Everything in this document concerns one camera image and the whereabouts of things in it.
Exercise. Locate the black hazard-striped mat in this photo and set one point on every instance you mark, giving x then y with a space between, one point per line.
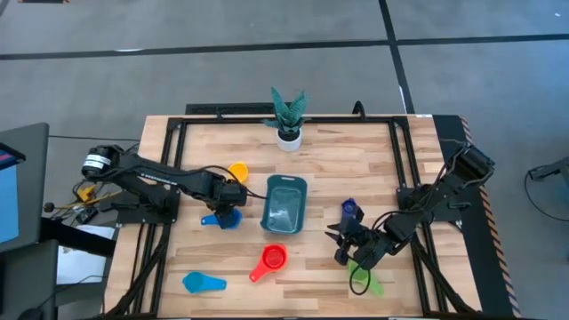
489 266

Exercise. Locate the black aluminium table frame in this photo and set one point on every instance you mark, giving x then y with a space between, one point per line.
222 120

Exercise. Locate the red measuring cup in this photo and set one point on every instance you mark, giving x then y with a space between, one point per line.
273 258

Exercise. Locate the teal plastic basket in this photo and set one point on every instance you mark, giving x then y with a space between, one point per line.
283 209

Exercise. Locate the green measuring cup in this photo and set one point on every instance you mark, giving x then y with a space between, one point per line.
375 286

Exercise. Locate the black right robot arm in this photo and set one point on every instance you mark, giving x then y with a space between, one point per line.
427 209

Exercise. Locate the light blue measuring cup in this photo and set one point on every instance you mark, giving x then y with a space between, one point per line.
195 282

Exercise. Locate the grey floor stand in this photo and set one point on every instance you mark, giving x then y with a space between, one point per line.
551 170

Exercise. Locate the orange-yellow measuring cup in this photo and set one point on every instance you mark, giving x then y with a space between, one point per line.
239 171

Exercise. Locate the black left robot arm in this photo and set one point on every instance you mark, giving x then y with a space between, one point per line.
155 175

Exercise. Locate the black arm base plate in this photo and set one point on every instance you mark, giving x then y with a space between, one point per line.
449 215
133 218

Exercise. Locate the snake plant in white pot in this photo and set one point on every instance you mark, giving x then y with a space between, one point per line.
289 140

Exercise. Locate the white paper sheet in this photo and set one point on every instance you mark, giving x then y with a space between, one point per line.
80 262

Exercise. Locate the purple measuring cup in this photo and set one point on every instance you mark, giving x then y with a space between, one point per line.
350 206

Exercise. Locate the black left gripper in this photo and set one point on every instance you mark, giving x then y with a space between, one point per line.
229 194

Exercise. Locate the black beam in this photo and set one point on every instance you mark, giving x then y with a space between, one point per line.
75 237

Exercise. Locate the blue screen monitor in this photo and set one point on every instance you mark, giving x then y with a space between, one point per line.
8 204

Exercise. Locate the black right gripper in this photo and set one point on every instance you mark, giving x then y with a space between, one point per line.
371 246

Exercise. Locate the black round knob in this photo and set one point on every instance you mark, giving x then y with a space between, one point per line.
49 207

